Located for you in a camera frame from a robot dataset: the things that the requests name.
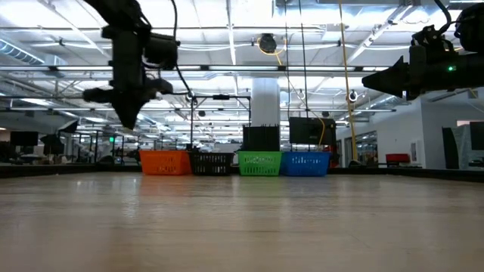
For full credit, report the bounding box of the white square column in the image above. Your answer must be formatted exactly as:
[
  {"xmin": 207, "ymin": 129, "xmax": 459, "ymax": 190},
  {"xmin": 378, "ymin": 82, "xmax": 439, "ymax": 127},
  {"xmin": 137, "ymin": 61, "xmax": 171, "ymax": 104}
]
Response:
[{"xmin": 250, "ymin": 77, "xmax": 281, "ymax": 128}]

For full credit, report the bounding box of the yellow hanging cable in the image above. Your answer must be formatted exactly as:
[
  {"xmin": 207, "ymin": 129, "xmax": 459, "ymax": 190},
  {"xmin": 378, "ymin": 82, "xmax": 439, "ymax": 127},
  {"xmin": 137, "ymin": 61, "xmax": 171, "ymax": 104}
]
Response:
[{"xmin": 337, "ymin": 0, "xmax": 359, "ymax": 163}]

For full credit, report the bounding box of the black ceiling cable reel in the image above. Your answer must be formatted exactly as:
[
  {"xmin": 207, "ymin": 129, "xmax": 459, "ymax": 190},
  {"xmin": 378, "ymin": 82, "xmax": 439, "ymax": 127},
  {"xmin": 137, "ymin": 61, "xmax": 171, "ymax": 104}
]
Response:
[{"xmin": 258, "ymin": 32, "xmax": 278, "ymax": 54}]

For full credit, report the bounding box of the black ribbed box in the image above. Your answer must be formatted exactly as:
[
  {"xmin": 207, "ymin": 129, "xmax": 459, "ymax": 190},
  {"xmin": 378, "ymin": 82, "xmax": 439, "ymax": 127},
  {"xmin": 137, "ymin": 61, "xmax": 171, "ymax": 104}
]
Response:
[{"xmin": 242, "ymin": 125, "xmax": 281, "ymax": 152}]

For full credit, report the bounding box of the black upright panel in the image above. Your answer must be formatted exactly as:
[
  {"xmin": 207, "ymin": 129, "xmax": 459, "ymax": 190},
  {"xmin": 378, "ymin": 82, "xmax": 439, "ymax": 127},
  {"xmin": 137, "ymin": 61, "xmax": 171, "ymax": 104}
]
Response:
[{"xmin": 441, "ymin": 127, "xmax": 460, "ymax": 169}]

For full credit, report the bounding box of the black plastic basket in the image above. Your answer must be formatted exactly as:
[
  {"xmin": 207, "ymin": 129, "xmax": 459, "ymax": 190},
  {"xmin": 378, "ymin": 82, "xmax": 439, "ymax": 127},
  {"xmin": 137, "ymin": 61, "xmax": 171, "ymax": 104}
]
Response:
[{"xmin": 188, "ymin": 151, "xmax": 237, "ymax": 176}]

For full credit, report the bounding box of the green plastic basket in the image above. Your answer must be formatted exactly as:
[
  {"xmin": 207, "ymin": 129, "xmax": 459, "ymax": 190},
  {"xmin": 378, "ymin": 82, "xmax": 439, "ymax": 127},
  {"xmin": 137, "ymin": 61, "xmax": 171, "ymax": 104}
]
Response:
[{"xmin": 237, "ymin": 150, "xmax": 284, "ymax": 177}]

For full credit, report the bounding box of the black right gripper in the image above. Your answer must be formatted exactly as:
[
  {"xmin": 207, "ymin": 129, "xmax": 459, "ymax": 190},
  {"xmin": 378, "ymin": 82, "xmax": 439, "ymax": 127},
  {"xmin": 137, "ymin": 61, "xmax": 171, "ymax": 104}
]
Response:
[{"xmin": 361, "ymin": 45, "xmax": 484, "ymax": 101}]

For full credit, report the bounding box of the black metal rig frame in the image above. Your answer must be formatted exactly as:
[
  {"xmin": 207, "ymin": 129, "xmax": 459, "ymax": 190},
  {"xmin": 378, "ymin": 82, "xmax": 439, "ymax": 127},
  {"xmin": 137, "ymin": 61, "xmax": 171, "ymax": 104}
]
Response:
[{"xmin": 190, "ymin": 94, "xmax": 252, "ymax": 151}]

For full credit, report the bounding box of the blue plastic basket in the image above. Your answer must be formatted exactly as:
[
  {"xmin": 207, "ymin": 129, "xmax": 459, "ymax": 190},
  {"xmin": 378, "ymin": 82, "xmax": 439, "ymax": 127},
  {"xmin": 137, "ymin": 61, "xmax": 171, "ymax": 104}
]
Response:
[{"xmin": 280, "ymin": 151, "xmax": 333, "ymax": 178}]

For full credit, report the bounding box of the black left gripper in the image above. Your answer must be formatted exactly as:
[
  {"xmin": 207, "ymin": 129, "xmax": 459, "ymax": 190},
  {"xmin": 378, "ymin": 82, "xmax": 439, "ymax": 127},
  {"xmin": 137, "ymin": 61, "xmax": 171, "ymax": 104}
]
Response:
[{"xmin": 82, "ymin": 25, "xmax": 175, "ymax": 130}]

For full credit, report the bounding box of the black hanging cable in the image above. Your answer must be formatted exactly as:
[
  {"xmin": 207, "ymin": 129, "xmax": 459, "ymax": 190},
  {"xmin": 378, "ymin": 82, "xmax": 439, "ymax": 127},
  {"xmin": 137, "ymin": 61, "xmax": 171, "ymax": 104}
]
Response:
[
  {"xmin": 298, "ymin": 0, "xmax": 309, "ymax": 118},
  {"xmin": 283, "ymin": 0, "xmax": 291, "ymax": 118}
]

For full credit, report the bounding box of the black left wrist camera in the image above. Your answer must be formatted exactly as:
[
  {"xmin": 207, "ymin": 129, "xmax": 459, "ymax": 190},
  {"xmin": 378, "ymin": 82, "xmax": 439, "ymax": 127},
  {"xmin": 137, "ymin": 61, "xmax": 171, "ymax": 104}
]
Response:
[{"xmin": 143, "ymin": 32, "xmax": 179, "ymax": 71}]

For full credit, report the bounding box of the orange plastic basket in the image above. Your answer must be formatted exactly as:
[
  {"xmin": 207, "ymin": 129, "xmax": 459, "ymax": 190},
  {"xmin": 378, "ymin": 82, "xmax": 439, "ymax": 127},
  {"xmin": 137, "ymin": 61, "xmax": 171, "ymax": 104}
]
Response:
[{"xmin": 138, "ymin": 150, "xmax": 193, "ymax": 176}]

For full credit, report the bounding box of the black monitor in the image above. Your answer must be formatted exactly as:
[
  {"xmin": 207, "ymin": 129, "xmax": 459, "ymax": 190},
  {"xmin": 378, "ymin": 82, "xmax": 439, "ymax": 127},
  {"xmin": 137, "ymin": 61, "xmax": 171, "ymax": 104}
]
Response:
[
  {"xmin": 289, "ymin": 116, "xmax": 337, "ymax": 147},
  {"xmin": 10, "ymin": 131, "xmax": 39, "ymax": 147},
  {"xmin": 468, "ymin": 120, "xmax": 484, "ymax": 151}
]

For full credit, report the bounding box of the red bin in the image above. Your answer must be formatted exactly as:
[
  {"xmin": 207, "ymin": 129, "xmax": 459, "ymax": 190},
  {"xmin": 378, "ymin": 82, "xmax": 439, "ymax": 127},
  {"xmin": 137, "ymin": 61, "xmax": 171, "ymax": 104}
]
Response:
[{"xmin": 385, "ymin": 153, "xmax": 411, "ymax": 164}]

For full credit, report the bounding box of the long ceiling light bar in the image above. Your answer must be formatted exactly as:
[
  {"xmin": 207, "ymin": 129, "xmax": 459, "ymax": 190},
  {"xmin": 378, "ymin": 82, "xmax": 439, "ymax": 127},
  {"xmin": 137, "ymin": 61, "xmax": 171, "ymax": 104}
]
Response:
[{"xmin": 48, "ymin": 64, "xmax": 390, "ymax": 73}]

